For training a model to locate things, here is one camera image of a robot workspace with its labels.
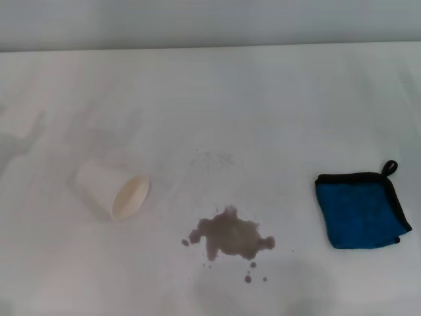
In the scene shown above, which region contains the white paper cup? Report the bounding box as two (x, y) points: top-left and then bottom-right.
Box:
(74, 161), (151, 223)

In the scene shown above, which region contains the blue rag with black trim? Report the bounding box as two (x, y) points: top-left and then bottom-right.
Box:
(314, 159), (414, 250)

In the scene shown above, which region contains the dark water stain puddle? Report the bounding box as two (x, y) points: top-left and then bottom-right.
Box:
(180, 204), (277, 285)

